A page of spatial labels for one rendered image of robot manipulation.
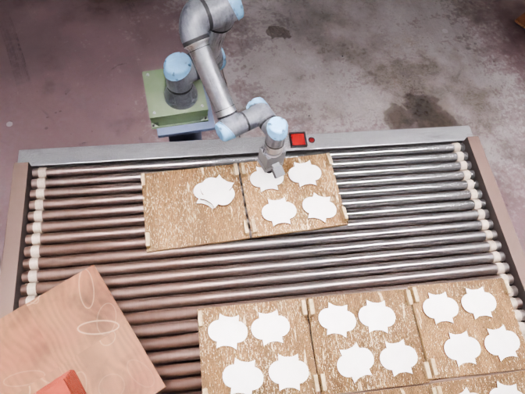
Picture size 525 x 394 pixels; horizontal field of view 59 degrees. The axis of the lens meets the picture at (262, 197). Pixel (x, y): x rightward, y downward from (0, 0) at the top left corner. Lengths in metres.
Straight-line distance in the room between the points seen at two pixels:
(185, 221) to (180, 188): 0.16
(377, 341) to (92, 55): 2.84
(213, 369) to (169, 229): 0.56
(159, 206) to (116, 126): 1.47
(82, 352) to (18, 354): 0.20
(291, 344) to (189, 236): 0.57
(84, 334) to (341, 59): 2.82
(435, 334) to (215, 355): 0.84
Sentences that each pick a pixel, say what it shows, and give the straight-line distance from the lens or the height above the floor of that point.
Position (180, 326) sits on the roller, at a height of 0.92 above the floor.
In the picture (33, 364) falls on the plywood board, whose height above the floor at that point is 1.04.
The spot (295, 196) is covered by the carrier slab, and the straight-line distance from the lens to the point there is 1.99.
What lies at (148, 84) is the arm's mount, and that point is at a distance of 2.27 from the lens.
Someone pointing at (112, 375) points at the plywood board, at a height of 1.04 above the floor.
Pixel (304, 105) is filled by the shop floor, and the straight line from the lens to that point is 3.46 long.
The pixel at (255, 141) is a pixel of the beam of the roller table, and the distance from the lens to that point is 2.13.
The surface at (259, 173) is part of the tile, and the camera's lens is 2.01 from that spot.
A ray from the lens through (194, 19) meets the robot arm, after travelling 1.66.
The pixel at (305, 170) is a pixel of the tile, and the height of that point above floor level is 0.95.
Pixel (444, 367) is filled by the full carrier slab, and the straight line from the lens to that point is 1.96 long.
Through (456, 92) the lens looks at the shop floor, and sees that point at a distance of 3.95.
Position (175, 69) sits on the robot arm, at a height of 1.18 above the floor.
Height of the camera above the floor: 2.69
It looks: 63 degrees down
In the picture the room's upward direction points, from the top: 12 degrees clockwise
